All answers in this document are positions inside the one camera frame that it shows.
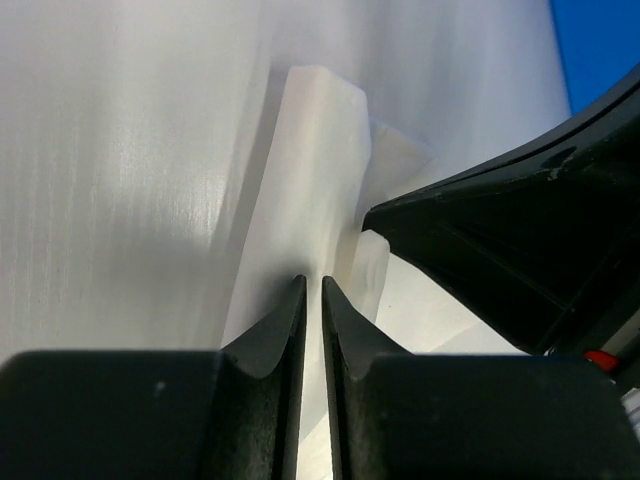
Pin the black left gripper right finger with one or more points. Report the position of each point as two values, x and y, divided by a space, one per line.
394 414

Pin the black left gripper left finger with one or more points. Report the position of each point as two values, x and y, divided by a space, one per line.
134 414

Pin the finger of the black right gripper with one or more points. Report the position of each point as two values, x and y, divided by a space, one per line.
542 242

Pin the blue plastic bin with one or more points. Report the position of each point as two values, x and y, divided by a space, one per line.
599 44

